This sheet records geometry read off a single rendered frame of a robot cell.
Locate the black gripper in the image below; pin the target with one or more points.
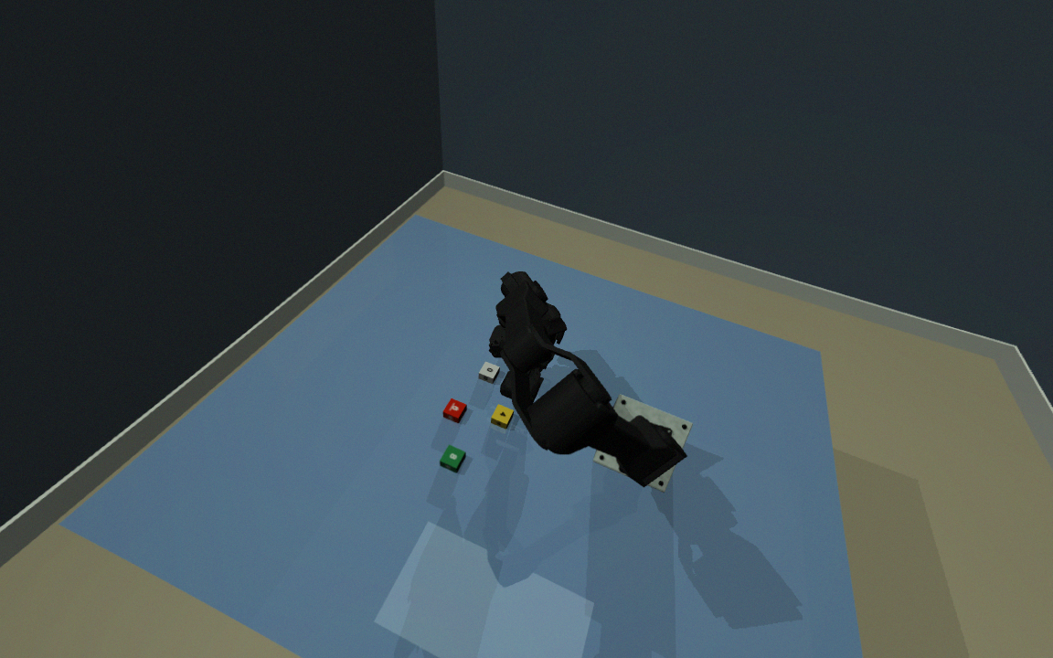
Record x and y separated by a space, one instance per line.
534 374

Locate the green block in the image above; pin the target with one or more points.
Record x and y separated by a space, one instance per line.
453 459

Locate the red block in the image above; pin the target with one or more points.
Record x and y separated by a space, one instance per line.
454 410

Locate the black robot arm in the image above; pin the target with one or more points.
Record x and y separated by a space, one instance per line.
576 412

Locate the yellow block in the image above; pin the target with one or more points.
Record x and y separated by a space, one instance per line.
502 416

